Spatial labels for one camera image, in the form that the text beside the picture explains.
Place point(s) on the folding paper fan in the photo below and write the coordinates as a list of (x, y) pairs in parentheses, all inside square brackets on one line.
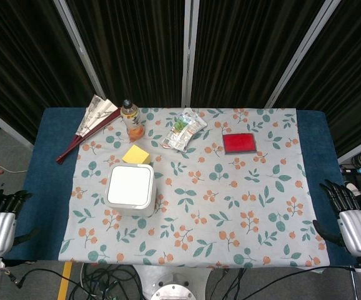
[(88, 126)]

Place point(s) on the black folding screen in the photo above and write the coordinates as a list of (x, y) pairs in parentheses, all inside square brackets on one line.
[(180, 53)]

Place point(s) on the crumpled snack packet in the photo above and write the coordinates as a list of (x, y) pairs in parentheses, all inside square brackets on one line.
[(183, 130)]

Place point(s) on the floral patterned tablecloth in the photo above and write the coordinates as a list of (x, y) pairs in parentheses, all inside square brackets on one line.
[(199, 193)]

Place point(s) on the yellow sponge block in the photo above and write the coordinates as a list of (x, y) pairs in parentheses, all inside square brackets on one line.
[(136, 155)]

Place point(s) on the white square container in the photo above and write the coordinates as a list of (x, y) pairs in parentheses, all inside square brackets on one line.
[(130, 190)]

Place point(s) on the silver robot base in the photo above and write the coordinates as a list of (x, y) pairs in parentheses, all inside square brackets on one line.
[(171, 287)]

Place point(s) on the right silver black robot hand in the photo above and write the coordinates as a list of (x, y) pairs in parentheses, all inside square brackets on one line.
[(357, 229)]

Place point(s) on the blue table cover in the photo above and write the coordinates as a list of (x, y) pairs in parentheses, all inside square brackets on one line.
[(47, 184)]

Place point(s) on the orange drink plastic bottle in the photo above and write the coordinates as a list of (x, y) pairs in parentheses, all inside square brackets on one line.
[(131, 120)]

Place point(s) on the red square pad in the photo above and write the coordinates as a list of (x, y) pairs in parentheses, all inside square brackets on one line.
[(239, 143)]

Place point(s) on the black power strip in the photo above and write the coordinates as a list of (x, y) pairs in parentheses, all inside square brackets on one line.
[(360, 171)]

